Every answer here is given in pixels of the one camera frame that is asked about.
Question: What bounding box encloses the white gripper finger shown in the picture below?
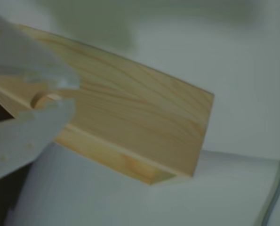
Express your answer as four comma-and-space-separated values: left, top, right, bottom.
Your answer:
0, 9, 80, 90
0, 99, 76, 186

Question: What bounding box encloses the open pale wooden box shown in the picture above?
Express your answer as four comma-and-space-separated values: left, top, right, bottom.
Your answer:
0, 24, 215, 186

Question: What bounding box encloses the grey cable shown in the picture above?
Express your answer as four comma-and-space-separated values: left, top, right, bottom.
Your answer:
256, 160, 280, 226

